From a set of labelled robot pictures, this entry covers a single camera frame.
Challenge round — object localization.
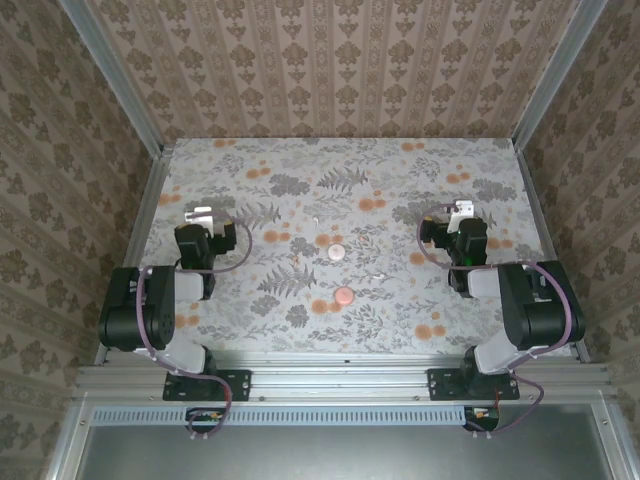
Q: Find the aluminium base beam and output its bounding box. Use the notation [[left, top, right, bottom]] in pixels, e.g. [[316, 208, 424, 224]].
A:
[[74, 349, 614, 404]]

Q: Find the small connector board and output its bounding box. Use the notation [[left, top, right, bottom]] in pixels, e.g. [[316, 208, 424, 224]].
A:
[[464, 405, 501, 426], [187, 407, 226, 426]]

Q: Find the grey metal sheet panel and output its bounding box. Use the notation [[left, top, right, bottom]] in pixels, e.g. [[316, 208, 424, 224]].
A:
[[74, 424, 619, 480]]

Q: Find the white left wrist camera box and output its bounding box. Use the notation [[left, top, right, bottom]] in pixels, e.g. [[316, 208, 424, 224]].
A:
[[183, 205, 216, 225]]

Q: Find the aluminium side rail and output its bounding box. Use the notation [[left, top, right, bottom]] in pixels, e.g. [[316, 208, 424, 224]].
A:
[[93, 144, 176, 366], [514, 147, 591, 365]]

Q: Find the aluminium frame post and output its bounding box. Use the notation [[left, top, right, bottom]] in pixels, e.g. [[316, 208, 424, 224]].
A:
[[58, 0, 167, 159], [510, 0, 610, 151]]

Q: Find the grey slotted cable duct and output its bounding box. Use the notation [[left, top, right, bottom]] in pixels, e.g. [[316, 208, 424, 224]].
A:
[[93, 405, 469, 427]]

